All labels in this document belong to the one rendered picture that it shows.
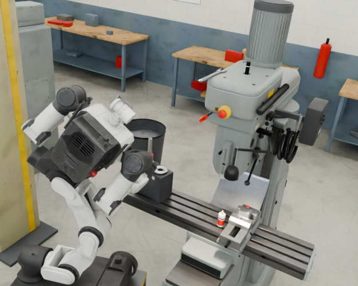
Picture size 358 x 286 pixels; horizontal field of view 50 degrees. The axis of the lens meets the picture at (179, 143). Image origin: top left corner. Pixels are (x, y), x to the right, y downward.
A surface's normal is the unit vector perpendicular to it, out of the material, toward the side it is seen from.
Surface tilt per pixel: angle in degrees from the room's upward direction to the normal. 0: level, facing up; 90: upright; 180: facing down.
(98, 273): 0
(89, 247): 90
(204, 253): 0
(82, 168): 97
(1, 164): 90
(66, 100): 74
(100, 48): 90
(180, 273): 0
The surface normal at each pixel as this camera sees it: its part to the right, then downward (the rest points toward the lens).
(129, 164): -0.22, 0.07
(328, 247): 0.08, -0.88
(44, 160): -0.20, 0.44
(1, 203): 0.87, 0.29
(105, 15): -0.49, 0.37
